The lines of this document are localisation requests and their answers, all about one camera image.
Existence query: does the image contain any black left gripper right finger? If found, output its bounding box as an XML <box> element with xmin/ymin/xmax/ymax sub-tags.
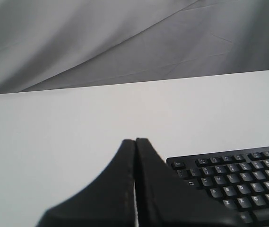
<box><xmin>134</xmin><ymin>138</ymin><xmax>243</xmax><ymax>227</ymax></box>

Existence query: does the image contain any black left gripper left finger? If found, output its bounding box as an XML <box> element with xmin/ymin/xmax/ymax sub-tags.
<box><xmin>37</xmin><ymin>140</ymin><xmax>135</xmax><ymax>227</ymax></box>

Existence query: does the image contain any black acer keyboard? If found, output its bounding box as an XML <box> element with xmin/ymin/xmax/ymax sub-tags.
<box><xmin>166</xmin><ymin>147</ymin><xmax>269</xmax><ymax>227</ymax></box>

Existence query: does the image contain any grey backdrop cloth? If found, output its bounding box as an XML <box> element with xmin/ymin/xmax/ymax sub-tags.
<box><xmin>0</xmin><ymin>0</ymin><xmax>269</xmax><ymax>94</ymax></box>

